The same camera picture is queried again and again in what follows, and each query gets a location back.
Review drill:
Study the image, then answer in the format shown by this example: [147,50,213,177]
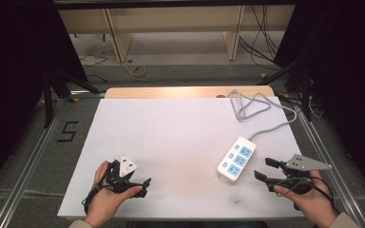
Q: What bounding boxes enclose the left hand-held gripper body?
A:
[106,154,141,194]

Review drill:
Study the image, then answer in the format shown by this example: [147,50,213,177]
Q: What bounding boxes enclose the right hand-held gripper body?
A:
[279,154,334,196]

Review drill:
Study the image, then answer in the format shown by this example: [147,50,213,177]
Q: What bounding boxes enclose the white power strip blue sockets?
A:
[216,136,258,184]

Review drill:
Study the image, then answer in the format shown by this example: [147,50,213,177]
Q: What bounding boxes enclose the person's left hand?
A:
[85,161,144,228]

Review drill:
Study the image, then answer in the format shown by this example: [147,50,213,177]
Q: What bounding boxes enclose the person's right hand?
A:
[274,170,338,228]

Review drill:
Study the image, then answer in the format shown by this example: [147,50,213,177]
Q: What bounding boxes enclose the white table mat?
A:
[57,96,306,220]

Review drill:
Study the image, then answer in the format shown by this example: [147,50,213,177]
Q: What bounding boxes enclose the black metal stand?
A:
[41,65,100,129]
[259,56,314,122]

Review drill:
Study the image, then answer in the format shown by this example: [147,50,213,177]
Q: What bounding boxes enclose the black curtain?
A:
[274,0,365,203]
[0,0,89,200]

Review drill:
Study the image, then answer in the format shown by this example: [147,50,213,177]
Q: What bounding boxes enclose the yellow tape roll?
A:
[131,66,147,78]

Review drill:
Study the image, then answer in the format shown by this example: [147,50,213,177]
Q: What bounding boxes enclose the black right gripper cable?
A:
[277,176,342,217]

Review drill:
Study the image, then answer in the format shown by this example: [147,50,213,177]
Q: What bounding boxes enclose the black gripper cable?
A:
[277,176,342,217]
[81,161,114,215]

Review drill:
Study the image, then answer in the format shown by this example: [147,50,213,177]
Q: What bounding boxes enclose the aluminium rail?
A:
[279,92,365,228]
[0,91,106,228]

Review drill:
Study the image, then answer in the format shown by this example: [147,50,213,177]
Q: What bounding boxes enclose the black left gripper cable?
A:
[81,161,114,215]

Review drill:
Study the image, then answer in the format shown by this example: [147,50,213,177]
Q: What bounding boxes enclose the grey power strip cable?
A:
[227,89,298,142]

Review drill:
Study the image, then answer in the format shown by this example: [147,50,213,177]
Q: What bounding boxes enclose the white floor cable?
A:
[307,94,325,120]

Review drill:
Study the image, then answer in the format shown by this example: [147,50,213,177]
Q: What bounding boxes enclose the bundle of black floor cables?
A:
[238,5,282,71]

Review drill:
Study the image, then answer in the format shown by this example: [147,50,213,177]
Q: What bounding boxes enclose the thin black floor cable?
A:
[78,52,109,84]

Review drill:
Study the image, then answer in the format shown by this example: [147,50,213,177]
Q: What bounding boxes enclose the wooden shelf frame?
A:
[58,5,297,64]

